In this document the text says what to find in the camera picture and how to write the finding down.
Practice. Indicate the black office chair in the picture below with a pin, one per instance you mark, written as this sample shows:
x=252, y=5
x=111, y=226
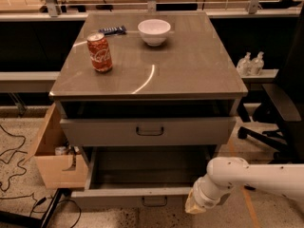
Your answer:
x=283, y=105

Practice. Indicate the cardboard box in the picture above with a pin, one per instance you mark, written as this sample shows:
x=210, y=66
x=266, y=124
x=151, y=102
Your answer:
x=57, y=171

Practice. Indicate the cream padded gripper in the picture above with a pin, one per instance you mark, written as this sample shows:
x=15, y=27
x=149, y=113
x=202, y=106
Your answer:
x=200, y=196

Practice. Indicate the right clear pump bottle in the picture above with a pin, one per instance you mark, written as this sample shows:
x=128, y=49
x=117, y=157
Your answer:
x=257, y=64

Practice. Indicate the grey top drawer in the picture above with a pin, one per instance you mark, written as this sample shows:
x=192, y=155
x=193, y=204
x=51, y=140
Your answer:
x=148, y=132

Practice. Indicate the blue snack bar wrapper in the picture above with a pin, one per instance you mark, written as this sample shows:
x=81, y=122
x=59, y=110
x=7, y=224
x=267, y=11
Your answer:
x=113, y=30

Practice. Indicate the small can in box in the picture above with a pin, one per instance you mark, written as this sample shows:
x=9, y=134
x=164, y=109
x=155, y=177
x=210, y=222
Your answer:
x=60, y=150

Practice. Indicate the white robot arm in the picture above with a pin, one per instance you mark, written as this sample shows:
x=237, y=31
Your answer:
x=223, y=174

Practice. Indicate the white ceramic bowl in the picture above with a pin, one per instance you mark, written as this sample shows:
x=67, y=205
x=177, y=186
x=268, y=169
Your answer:
x=154, y=31

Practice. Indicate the grey drawer cabinet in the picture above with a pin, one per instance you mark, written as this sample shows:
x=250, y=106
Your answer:
x=190, y=75

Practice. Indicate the red cola can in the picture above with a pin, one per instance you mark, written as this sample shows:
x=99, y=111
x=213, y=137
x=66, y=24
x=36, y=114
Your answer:
x=99, y=52

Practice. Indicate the grey drawer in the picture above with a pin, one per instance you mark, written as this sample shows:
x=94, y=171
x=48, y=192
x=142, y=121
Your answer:
x=142, y=176
x=148, y=132

